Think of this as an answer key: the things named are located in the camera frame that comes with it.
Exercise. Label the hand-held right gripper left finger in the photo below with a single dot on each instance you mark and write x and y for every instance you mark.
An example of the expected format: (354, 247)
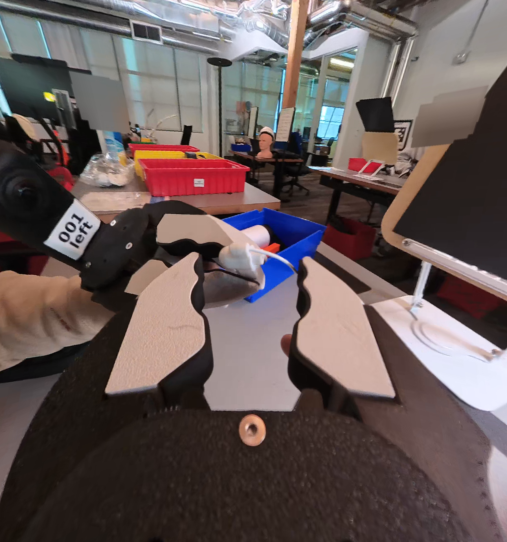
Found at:
(160, 334)

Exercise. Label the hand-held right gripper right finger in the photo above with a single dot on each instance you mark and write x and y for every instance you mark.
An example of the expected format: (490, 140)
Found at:
(342, 343)

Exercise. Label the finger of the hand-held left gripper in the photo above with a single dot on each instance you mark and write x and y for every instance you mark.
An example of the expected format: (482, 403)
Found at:
(194, 228)
(232, 290)

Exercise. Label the person's left forearm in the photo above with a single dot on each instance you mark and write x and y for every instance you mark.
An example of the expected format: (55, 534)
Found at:
(25, 322)

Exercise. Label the person's right hand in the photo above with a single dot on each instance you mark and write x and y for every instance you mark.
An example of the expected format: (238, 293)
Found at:
(287, 345)

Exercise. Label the red plastic bin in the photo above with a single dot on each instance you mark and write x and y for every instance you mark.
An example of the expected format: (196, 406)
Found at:
(160, 147)
(359, 165)
(185, 180)

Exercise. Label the white paper sheet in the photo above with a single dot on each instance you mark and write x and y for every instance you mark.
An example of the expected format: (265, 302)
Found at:
(109, 201)

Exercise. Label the orange stick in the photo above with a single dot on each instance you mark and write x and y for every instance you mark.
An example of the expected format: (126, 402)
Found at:
(272, 248)

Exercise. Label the white cylindrical roll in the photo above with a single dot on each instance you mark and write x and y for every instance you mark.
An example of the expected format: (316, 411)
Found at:
(257, 234)

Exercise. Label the clear plastic bag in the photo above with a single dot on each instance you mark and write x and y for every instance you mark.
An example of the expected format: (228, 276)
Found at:
(105, 171)

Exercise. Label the red backpack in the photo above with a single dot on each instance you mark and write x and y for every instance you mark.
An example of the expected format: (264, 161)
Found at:
(63, 180)

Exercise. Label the small blue plastic bin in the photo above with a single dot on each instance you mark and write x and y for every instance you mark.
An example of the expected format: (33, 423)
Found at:
(240, 147)

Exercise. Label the clear water bottle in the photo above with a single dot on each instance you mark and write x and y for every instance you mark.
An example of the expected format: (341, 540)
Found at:
(114, 146)

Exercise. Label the red bag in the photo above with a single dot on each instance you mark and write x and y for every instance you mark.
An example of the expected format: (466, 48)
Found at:
(350, 237)
(469, 296)

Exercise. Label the background wooden desk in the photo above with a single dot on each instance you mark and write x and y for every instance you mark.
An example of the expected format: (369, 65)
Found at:
(278, 160)

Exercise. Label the mannequin head with white cap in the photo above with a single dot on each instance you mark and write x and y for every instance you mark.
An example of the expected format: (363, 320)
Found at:
(265, 142)

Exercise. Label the easel whiteboard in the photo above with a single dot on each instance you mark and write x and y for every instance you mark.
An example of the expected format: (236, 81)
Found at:
(253, 122)
(285, 125)

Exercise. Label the black office chair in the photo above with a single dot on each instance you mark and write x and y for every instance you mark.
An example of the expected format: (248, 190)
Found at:
(298, 165)

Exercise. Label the long wooden desk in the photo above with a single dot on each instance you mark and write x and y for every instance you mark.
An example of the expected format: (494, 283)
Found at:
(363, 180)

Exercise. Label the black monitor screen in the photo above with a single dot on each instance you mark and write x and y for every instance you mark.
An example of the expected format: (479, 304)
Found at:
(25, 84)

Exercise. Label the wooden board with black sheet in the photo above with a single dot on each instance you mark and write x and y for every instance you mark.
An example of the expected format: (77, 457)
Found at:
(469, 190)

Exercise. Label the wooden pillar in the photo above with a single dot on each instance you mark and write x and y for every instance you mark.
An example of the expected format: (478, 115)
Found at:
(295, 51)

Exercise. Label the tilted board on stand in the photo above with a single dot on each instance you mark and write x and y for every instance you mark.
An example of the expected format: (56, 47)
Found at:
(374, 114)

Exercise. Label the framed tag print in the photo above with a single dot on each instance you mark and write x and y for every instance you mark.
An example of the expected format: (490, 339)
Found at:
(402, 135)

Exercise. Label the small duct vent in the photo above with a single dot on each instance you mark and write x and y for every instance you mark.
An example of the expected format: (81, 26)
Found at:
(146, 31)

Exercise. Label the silver air duct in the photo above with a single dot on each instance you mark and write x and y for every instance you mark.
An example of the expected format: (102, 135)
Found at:
(257, 17)

